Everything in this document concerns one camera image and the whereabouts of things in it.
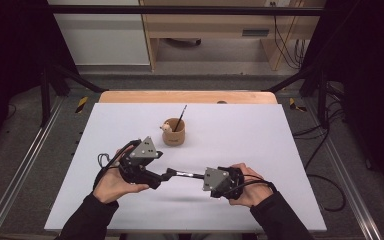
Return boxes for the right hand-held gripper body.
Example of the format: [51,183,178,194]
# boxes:
[202,166,246,200]

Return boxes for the white cabinet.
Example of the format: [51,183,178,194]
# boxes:
[46,0,151,66]

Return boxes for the black floor cables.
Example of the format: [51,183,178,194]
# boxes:
[293,81,346,169]

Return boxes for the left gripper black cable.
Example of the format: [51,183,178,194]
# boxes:
[93,139,142,191]

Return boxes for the grey desk label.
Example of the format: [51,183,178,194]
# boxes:
[242,29,270,38]

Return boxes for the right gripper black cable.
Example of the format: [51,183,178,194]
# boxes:
[226,172,347,213]

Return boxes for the black metal stand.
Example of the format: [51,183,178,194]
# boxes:
[39,63,109,128]
[263,64,331,129]

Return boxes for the black curtain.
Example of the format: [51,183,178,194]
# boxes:
[0,0,78,161]
[301,0,384,204]

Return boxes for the aluminium floor rail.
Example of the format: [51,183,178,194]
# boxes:
[0,96,64,240]
[304,99,383,240]

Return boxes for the hanging black cables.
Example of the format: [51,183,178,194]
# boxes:
[270,1,307,70]

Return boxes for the black horizontal bar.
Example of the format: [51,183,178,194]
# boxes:
[46,4,326,17]

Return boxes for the person's right hand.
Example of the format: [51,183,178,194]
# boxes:
[228,162,275,208]

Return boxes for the white table board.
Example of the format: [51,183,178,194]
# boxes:
[44,102,328,233]

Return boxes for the yellow-handled tool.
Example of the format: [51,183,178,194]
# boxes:
[75,96,89,114]
[288,97,308,113]

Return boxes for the light wooden desk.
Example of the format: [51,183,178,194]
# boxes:
[139,0,328,72]

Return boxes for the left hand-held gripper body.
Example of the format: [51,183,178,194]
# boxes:
[118,135,164,190]

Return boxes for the yellow-handled tool right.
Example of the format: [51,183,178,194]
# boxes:
[288,97,308,113]

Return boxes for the wooden table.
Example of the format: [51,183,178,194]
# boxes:
[98,90,278,105]

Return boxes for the person's left hand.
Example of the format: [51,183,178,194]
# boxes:
[92,148,150,205]

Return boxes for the yellow-handled tool left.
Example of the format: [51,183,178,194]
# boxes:
[75,96,89,114]

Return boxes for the black makeup brush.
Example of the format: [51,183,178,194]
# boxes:
[164,168,208,181]

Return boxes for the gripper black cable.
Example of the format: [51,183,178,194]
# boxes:
[93,139,142,191]
[226,172,347,213]

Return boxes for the brown cup with animal figure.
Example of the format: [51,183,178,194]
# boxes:
[159,117,186,147]

